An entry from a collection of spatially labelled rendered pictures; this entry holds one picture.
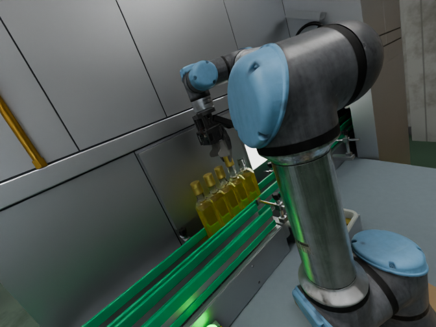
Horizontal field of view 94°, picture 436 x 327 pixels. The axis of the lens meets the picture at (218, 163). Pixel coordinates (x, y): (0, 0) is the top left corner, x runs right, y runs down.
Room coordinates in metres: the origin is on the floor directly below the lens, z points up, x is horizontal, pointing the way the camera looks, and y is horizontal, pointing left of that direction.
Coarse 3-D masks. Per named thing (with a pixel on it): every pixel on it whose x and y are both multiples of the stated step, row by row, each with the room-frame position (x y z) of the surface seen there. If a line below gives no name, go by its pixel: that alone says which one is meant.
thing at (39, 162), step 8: (0, 96) 0.60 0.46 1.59; (0, 104) 0.59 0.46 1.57; (0, 112) 0.59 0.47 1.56; (8, 112) 0.59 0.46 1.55; (8, 120) 0.59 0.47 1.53; (16, 120) 0.60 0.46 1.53; (16, 128) 0.59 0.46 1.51; (16, 136) 0.59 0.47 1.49; (24, 136) 0.59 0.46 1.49; (24, 144) 0.59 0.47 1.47; (32, 144) 0.60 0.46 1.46; (32, 152) 0.59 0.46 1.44; (32, 160) 0.59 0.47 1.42; (40, 160) 0.59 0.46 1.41
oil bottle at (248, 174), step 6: (240, 174) 0.79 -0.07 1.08; (246, 174) 0.77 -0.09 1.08; (252, 174) 0.78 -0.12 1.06; (246, 180) 0.76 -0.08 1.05; (252, 180) 0.78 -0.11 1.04; (252, 186) 0.77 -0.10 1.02; (258, 186) 0.79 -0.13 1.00; (252, 192) 0.77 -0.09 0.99; (258, 192) 0.78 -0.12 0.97; (252, 198) 0.76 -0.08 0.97
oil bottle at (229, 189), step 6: (222, 186) 0.72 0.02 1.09; (228, 186) 0.71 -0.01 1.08; (234, 186) 0.72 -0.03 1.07; (228, 192) 0.71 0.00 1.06; (234, 192) 0.72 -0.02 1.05; (228, 198) 0.70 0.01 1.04; (234, 198) 0.71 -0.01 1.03; (234, 204) 0.71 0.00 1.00; (240, 204) 0.72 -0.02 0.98; (234, 210) 0.70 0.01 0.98; (240, 210) 0.72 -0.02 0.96; (234, 216) 0.70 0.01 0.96
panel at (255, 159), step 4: (248, 148) 1.00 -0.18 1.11; (248, 152) 0.99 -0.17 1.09; (252, 152) 1.01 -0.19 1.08; (256, 152) 1.02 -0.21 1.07; (248, 156) 0.99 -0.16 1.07; (252, 156) 1.00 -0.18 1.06; (256, 156) 1.02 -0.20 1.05; (260, 156) 1.03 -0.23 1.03; (252, 160) 1.00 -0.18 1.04; (256, 160) 1.01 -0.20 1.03; (260, 160) 1.03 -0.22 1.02; (264, 160) 1.04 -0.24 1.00; (252, 164) 0.99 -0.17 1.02; (256, 164) 1.01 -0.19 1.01; (252, 168) 0.99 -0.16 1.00
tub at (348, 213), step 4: (344, 208) 0.66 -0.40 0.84; (344, 212) 0.65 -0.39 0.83; (348, 212) 0.64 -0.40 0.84; (352, 212) 0.62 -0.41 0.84; (348, 216) 0.64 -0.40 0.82; (352, 216) 0.62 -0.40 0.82; (356, 216) 0.60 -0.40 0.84; (288, 220) 0.71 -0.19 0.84; (352, 220) 0.59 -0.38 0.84; (288, 224) 0.69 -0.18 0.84; (348, 224) 0.57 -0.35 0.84; (352, 224) 0.57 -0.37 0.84; (348, 228) 0.56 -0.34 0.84
